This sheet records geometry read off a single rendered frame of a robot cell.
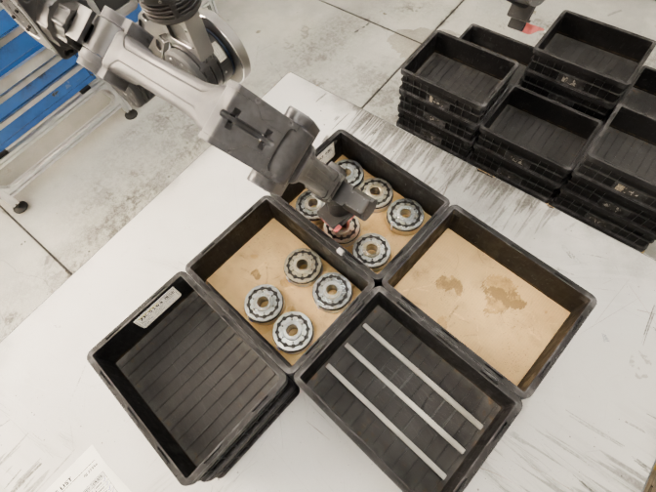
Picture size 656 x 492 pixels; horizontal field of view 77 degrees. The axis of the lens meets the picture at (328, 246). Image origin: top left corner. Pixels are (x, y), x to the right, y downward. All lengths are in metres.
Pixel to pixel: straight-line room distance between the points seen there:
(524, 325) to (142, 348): 0.97
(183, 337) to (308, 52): 2.24
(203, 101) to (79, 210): 2.21
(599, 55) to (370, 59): 1.28
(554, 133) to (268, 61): 1.80
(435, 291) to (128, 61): 0.84
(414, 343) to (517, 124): 1.30
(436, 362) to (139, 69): 0.86
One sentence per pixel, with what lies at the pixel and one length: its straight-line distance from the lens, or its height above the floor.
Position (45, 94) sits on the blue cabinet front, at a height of 0.43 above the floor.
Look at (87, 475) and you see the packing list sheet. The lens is 1.38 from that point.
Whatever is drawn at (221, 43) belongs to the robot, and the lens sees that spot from 1.20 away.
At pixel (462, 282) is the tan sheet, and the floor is 0.83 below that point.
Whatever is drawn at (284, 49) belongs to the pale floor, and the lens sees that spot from 3.07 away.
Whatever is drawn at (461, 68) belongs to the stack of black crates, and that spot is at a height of 0.49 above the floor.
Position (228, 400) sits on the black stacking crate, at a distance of 1.10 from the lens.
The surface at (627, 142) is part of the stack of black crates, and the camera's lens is 2.06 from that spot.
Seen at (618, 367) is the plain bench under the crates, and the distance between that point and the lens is 1.36.
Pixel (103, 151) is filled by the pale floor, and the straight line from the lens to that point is 2.89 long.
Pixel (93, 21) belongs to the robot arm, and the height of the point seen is 1.47.
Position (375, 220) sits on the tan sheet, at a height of 0.83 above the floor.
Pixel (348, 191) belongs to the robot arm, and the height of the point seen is 1.09.
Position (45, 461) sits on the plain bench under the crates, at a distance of 1.45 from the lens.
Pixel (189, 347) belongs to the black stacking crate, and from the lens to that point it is 1.16.
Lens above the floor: 1.88
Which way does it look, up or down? 64 degrees down
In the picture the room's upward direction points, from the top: 11 degrees counter-clockwise
